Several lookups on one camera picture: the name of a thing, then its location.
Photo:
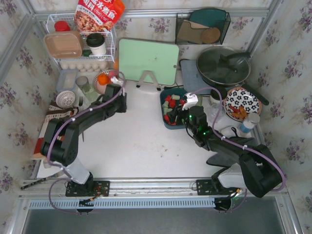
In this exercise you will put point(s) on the teal plastic storage basket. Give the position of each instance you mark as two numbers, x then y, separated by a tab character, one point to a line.
165	110

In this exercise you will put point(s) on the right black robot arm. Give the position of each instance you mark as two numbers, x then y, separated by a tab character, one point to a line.
247	166

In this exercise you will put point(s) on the fruit plate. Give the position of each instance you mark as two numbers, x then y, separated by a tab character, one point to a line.
100	88

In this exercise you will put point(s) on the white small strainer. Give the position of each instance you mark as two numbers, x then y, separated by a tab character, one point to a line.
65	99

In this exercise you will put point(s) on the green capsule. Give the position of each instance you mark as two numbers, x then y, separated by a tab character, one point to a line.
175	97

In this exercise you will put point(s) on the white cup black lid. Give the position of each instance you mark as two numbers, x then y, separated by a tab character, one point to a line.
96	43

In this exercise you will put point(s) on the clear plastic cup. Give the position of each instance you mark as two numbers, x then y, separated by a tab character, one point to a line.
213	110

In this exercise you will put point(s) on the white jar black lid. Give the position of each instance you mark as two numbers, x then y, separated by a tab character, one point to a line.
217	97

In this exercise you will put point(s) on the red bottle cap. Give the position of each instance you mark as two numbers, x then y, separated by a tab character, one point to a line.
61	26

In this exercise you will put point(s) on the green cutting board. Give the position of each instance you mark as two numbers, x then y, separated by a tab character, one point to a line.
138	56

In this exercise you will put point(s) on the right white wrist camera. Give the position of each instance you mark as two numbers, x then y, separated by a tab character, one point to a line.
191	100

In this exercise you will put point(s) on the clear storage box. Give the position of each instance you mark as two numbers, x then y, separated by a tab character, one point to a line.
67	80

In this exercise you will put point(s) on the white scoop cup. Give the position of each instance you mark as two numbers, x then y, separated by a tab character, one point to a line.
229	131

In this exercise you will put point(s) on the cutting board metal stand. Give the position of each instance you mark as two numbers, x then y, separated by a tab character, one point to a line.
144	76

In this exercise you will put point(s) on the striped red cloth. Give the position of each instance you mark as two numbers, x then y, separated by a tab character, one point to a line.
54	111

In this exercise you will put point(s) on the grey glass cup left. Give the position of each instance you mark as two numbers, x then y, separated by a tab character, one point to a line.
83	83

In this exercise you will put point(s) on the black power plug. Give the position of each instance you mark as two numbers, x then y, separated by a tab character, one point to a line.
170	87

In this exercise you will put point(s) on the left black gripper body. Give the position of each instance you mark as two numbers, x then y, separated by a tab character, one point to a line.
110	90

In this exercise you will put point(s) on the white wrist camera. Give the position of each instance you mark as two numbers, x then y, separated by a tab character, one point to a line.
191	100
117	81

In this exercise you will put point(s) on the white wire rack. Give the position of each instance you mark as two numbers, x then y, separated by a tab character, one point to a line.
110	38

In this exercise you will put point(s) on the white egg tray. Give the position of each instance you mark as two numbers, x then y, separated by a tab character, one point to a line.
92	66

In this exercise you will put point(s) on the green glass cup left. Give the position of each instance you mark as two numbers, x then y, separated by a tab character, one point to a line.
89	92

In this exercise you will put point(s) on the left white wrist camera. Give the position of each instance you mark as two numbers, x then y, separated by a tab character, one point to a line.
117	81

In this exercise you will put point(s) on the silver fork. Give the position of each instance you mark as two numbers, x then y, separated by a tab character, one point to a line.
81	103

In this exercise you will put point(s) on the white bottle grey cap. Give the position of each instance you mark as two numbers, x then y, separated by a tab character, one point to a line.
249	123

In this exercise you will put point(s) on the pink peach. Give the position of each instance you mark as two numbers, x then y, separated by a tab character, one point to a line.
113	73

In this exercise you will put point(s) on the flower pattern plate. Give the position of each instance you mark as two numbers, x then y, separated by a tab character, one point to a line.
239	103

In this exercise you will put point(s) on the orange fruit left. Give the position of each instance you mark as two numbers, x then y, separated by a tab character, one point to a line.
103	79

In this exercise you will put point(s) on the red snack bag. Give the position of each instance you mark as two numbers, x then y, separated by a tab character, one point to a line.
97	15

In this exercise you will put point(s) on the black mesh holder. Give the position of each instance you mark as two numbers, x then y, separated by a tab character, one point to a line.
203	26

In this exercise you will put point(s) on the grey fluffy cloth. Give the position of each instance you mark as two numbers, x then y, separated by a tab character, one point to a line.
226	153

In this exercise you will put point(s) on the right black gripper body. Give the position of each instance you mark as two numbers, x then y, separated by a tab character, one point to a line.
177	114

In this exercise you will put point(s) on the black wok with glass lid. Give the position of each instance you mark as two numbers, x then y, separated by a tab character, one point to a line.
227	67

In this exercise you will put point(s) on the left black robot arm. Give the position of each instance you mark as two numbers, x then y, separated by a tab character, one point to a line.
60	142

